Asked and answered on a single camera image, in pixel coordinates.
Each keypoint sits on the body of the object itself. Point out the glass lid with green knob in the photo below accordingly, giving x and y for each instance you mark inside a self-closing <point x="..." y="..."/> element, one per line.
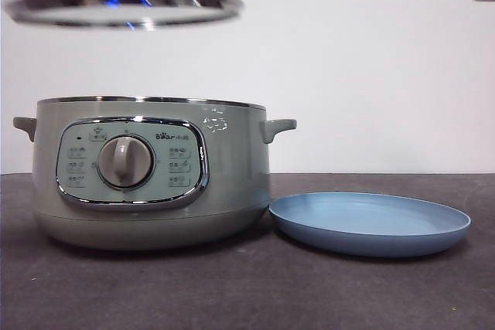
<point x="77" y="17"/>

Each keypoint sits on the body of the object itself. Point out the pale green electric steamer pot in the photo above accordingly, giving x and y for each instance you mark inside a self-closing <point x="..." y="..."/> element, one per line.
<point x="232" y="175"/>

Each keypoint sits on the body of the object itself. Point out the blue round plate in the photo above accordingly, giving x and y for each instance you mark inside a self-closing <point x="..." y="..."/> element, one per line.
<point x="367" y="225"/>

